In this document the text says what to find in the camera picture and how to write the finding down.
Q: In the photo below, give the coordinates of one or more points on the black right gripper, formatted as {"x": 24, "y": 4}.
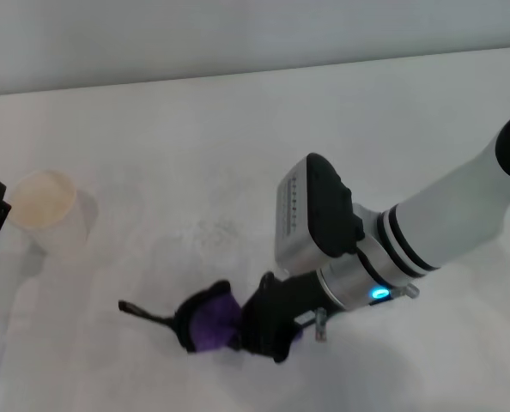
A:
{"x": 304, "y": 296}

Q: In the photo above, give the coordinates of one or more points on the purple rag with black trim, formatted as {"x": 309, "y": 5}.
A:
{"x": 212, "y": 322}

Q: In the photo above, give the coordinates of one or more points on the white paper cup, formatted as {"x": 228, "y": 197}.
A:
{"x": 49, "y": 223}

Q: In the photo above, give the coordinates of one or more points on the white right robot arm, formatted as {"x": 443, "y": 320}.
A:
{"x": 452, "y": 197}

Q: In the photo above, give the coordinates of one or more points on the small clear metal stud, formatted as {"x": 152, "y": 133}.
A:
{"x": 407, "y": 291}
{"x": 320, "y": 324}

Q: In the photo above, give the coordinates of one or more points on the silver black wrist camera box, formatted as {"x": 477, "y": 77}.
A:
{"x": 319, "y": 206}

